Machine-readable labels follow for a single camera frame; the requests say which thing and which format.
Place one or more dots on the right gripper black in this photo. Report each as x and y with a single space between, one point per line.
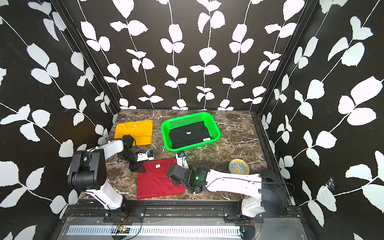
175 184

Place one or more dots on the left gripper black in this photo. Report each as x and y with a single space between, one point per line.
136 166

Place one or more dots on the yellow t-shirt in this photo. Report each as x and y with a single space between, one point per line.
141 131

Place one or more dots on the red t-shirt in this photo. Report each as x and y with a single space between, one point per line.
154 181

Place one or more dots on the black t-shirt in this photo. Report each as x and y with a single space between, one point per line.
189 134

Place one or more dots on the green plastic basket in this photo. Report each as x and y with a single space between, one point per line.
208 120

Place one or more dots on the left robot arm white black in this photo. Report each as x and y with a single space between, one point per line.
88 170

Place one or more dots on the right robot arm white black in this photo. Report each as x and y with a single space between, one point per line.
265 192

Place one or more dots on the patterned ceramic plate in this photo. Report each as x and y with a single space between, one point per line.
239 167

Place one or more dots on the small circuit board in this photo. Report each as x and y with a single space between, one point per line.
121 230

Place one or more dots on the white perforated strip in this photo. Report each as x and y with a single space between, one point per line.
163 231

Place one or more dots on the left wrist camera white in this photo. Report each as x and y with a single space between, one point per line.
147 156

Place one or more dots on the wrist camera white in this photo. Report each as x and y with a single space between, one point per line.
181 159
147 156

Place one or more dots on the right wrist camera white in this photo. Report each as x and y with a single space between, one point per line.
181 159

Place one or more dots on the black aluminium front rail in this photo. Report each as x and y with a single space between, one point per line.
228 211

